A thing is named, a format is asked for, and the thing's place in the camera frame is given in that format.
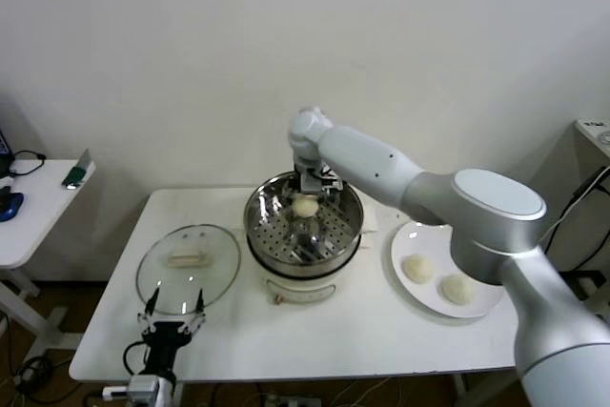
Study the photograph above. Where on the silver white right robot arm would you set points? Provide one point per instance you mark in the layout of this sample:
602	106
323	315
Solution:
476	216

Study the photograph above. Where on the white electric cooker pot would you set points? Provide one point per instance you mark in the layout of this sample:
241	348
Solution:
300	290

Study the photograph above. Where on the perforated steel steamer basket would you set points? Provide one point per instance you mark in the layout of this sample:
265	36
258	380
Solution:
271	235

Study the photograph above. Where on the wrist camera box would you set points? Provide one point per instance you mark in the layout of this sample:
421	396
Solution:
116	392
331	178

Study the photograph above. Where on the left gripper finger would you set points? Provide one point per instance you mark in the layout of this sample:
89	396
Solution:
151	304
199	304

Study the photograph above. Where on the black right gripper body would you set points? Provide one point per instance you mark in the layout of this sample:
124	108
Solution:
309	183

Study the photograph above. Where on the round glass pot lid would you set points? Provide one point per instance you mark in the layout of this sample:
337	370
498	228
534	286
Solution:
188	259

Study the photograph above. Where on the round white plate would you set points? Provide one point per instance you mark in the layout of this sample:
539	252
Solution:
419	240

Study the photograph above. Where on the dark screen device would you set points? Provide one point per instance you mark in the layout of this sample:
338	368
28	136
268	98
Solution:
4	145

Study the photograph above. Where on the floor power strip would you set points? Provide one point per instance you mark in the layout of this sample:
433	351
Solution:
290	401

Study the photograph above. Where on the white desk with label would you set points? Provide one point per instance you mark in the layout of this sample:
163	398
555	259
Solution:
588	133

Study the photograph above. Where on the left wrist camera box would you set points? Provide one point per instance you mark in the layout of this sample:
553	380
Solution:
116	392

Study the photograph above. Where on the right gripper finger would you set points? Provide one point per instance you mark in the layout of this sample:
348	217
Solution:
321	195
294	193

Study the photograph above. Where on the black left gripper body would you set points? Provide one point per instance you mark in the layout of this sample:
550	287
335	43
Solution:
164	345

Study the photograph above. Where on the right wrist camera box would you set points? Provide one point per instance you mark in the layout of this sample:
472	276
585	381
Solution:
331	178

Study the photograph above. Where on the blue handheld device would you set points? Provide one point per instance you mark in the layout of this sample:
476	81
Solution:
10	207

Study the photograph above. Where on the white side table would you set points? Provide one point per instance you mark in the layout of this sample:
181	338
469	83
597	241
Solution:
43	216

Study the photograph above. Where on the white steamed baozi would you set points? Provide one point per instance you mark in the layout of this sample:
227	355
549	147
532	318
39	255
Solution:
305	208
418	268
457	289

